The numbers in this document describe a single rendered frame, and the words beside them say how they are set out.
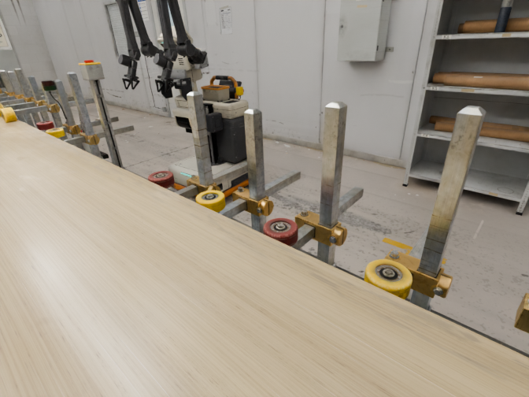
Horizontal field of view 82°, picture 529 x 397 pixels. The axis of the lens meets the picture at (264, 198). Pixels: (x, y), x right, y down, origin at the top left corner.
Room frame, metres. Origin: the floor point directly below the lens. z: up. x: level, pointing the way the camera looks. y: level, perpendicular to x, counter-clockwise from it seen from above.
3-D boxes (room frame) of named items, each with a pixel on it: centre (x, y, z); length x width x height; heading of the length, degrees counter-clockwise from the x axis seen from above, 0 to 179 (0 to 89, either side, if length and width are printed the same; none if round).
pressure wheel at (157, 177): (0.93, 0.34, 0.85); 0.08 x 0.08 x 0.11
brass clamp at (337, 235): (0.69, -0.15, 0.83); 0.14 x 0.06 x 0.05; 48
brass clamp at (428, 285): (0.52, -0.33, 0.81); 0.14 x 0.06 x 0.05; 48
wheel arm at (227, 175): (1.07, 0.20, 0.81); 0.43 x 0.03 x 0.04; 138
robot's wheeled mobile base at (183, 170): (2.74, 0.46, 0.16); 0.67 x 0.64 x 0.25; 142
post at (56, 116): (2.02, 1.32, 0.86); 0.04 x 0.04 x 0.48; 48
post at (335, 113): (0.68, -0.16, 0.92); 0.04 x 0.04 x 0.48; 48
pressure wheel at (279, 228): (0.59, -0.03, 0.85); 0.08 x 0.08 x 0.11
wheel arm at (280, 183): (0.91, 0.02, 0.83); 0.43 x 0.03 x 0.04; 138
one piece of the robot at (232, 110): (2.81, 0.40, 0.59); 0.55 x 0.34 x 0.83; 52
